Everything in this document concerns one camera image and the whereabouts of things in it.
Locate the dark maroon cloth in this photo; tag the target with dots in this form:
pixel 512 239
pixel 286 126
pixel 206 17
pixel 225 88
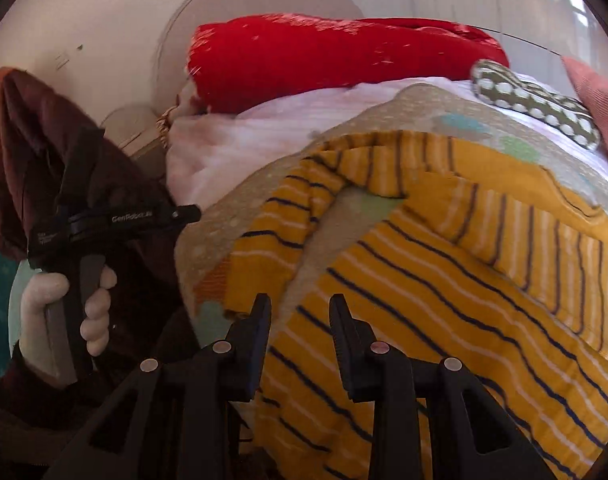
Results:
pixel 28 125

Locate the green patterned pillow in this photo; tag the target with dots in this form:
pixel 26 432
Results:
pixel 534 100

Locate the heart patterned quilt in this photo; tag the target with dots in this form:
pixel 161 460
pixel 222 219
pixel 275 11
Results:
pixel 434 105

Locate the pink pillow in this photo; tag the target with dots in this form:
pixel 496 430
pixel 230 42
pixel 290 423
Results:
pixel 599 100

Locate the white rounded headboard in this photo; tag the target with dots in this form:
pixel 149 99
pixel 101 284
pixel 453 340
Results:
pixel 193 10

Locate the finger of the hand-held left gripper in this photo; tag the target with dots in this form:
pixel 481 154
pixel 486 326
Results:
pixel 186 215

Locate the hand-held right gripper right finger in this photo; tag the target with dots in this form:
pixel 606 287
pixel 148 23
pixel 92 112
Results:
pixel 345 360

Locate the person's left forearm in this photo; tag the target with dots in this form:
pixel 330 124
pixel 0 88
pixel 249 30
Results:
pixel 13 410

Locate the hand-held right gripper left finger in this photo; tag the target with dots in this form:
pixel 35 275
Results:
pixel 260 345

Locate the person's left hand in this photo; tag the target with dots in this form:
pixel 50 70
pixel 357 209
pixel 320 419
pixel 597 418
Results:
pixel 38 305

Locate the red duvet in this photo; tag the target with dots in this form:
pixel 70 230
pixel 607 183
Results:
pixel 309 60

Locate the wall socket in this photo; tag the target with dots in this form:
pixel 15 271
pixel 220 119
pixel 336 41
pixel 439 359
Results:
pixel 62 60

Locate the yellow striped shirt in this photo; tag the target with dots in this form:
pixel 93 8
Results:
pixel 434 285

